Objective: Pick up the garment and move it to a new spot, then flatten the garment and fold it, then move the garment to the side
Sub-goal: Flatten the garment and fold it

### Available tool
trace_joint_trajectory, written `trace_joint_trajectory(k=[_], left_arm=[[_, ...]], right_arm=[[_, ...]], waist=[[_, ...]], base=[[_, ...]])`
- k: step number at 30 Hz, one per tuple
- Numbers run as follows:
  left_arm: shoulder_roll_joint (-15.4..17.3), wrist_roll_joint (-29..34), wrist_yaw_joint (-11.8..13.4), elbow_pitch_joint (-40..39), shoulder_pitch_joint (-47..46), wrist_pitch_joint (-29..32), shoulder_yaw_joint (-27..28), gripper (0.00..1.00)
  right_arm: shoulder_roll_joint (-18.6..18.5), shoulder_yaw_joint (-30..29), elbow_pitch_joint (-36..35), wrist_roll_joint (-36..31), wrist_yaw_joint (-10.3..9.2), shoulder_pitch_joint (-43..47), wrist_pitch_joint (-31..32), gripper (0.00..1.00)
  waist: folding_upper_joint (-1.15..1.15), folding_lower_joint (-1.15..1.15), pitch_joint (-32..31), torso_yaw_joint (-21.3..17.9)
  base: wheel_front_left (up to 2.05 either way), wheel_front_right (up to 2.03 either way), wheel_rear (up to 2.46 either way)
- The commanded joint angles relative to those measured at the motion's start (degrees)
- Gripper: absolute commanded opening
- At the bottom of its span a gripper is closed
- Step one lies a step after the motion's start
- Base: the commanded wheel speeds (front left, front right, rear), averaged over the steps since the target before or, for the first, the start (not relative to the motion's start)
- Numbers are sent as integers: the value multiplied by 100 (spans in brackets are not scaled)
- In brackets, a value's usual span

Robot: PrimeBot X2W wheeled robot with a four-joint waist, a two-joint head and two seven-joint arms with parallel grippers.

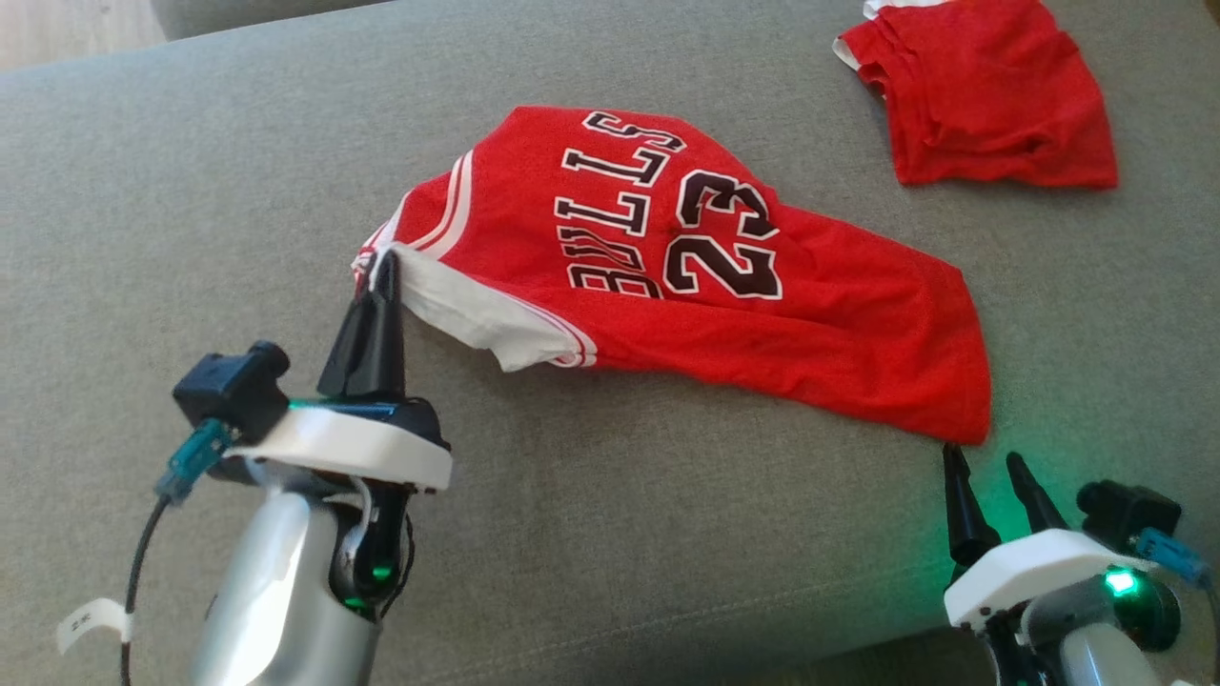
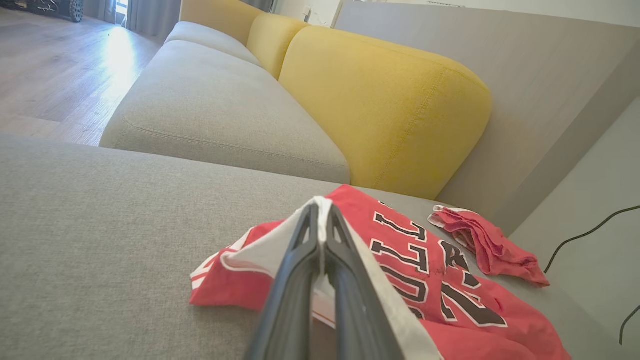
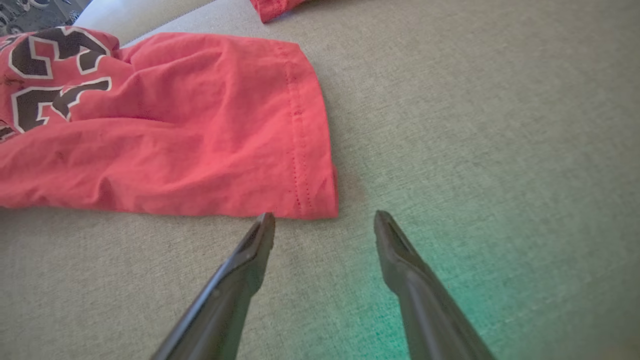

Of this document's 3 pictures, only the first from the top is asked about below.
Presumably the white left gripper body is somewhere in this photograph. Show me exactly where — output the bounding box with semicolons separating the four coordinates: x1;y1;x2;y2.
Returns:
221;395;454;494

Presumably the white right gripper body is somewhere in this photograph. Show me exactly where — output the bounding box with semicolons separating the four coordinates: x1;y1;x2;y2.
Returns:
944;528;1156;632

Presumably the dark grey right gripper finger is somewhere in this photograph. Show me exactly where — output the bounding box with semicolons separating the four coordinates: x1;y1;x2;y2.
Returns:
942;443;1003;573
1006;452;1071;535

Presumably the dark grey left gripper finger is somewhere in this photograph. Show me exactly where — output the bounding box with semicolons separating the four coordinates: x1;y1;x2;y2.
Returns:
317;284;382;399
376;250;409;402

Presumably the red Bulls 23 jersey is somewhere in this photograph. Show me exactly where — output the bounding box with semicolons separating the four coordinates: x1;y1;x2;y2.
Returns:
353;105;994;447

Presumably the yellow and grey sofa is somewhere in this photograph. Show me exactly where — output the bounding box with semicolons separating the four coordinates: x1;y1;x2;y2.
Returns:
0;0;1220;686

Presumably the right black cable teal connector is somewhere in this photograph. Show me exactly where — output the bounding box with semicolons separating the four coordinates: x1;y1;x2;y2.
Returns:
1134;528;1220;686

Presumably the black cable teal connector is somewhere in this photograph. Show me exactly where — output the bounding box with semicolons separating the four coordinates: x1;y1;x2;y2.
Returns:
55;419;235;686
1134;528;1220;686

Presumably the left black cable teal connector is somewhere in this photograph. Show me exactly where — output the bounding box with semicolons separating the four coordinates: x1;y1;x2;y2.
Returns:
55;419;235;686

